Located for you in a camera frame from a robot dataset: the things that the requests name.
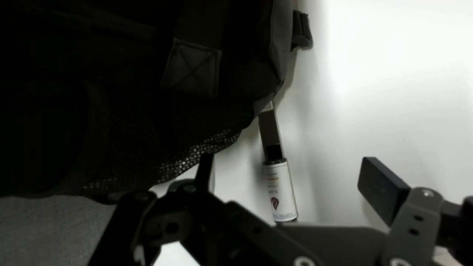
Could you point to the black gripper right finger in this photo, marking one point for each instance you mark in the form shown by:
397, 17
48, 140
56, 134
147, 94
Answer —
419, 219

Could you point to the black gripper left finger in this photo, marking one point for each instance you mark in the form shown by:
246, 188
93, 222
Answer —
212, 231

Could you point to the white bottle black cap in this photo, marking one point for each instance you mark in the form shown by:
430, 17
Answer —
277, 172

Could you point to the black backpack near robot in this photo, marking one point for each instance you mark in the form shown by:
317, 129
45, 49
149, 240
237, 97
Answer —
107, 97

